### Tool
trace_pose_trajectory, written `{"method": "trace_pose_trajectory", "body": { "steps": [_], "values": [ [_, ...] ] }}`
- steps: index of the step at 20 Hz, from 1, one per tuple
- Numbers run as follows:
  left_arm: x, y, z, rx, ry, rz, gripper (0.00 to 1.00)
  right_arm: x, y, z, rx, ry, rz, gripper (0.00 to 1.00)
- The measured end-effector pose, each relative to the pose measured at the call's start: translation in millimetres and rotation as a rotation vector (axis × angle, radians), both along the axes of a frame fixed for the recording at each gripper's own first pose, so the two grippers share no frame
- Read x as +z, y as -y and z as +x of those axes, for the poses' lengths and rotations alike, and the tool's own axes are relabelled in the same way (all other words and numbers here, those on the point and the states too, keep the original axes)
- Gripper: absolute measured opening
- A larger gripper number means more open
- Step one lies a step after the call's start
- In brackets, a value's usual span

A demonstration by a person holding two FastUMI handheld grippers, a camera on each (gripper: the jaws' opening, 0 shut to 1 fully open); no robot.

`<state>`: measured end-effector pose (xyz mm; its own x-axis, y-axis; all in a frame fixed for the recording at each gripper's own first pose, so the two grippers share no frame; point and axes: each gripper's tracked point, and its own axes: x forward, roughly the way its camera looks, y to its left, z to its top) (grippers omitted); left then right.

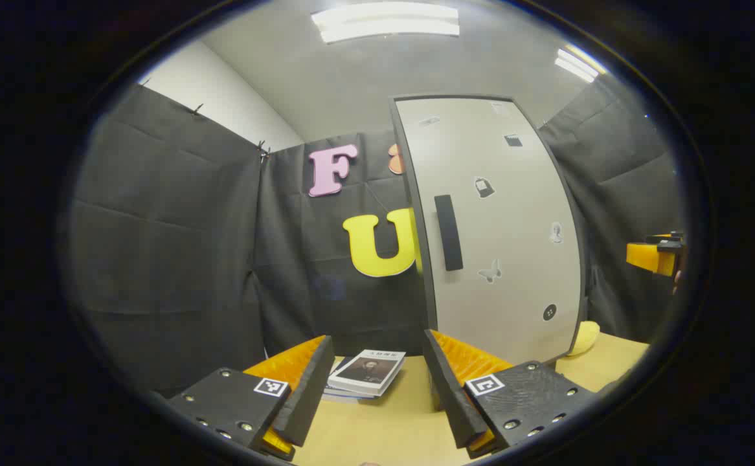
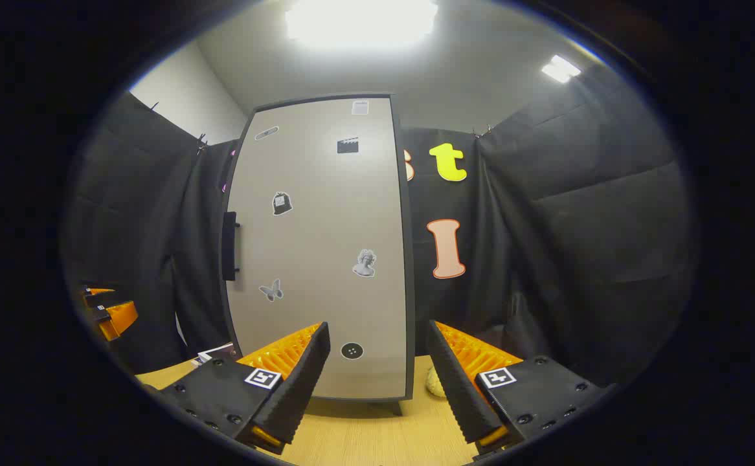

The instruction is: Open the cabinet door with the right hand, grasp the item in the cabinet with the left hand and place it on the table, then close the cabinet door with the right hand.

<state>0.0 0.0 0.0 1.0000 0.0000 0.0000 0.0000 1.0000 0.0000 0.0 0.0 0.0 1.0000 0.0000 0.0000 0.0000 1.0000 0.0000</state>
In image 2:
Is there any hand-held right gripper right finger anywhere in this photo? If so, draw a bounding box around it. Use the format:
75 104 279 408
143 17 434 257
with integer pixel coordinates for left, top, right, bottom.
425 320 614 457

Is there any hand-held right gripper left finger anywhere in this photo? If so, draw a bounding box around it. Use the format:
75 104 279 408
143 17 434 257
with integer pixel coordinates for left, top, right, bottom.
157 322 331 454

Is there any black door handle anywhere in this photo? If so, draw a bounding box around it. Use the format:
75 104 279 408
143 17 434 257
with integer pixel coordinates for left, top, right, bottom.
221 212 242 282

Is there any dark grey cabinet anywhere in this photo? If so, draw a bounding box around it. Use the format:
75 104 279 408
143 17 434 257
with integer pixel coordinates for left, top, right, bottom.
222 93 416 416

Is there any light grey cabinet door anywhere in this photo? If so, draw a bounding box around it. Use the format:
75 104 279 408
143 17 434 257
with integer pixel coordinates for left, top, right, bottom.
225 97 409 400

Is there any yellow plush ball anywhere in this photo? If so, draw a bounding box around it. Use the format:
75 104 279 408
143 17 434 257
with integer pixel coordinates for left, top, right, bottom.
425 367 448 398

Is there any white portrait cover book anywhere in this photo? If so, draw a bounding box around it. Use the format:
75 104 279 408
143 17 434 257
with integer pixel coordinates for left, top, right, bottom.
191 343 239 367

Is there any black backdrop cloth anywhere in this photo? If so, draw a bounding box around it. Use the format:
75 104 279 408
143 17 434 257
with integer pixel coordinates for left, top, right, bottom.
67 91 692 389

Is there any small ceiling light panel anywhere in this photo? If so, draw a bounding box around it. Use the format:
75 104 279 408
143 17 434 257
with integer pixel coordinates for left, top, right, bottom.
541 55 582 83

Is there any large ceiling light panel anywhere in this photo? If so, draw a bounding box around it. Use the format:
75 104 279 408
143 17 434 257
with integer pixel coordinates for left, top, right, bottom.
285 0 438 50

